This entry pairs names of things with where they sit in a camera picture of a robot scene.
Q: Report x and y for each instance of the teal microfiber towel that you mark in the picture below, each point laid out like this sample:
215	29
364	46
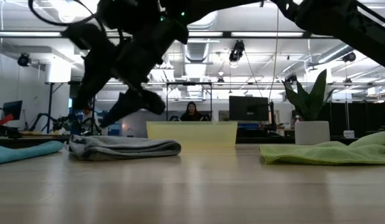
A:
21	152

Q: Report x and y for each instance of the snake plant in white pot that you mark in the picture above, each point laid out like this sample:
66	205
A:
311	132

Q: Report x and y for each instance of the black office partition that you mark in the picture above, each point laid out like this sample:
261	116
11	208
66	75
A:
360	115

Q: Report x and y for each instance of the small white sign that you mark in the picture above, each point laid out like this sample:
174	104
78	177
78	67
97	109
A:
349	134

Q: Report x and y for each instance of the lime green microfiber towel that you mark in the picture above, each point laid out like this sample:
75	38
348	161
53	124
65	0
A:
320	154

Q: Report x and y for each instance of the small black monitor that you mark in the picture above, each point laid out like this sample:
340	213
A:
12	109

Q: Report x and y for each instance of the large black computer monitor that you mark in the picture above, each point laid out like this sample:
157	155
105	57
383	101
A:
248	109

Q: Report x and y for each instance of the red plastic part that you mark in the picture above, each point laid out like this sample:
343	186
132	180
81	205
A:
5	119

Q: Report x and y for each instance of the overhead light bar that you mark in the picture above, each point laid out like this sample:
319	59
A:
307	34

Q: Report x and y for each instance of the black workstation frame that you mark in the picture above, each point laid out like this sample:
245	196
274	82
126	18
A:
51	99

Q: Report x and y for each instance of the black background robot arm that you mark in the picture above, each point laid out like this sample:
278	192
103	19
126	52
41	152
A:
43	116

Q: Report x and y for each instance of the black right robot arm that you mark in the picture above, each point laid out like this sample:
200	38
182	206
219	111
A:
335	18

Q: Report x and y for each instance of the black ceiling spotlight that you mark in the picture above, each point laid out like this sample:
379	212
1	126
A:
349	57
24	59
237	51

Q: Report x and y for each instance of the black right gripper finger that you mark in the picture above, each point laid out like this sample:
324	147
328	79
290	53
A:
96	62
139	101

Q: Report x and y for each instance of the yellow translucent plastic bin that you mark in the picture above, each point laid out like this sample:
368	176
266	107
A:
198	133

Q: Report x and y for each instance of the grey microfiber towel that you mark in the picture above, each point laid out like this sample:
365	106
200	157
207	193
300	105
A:
124	147

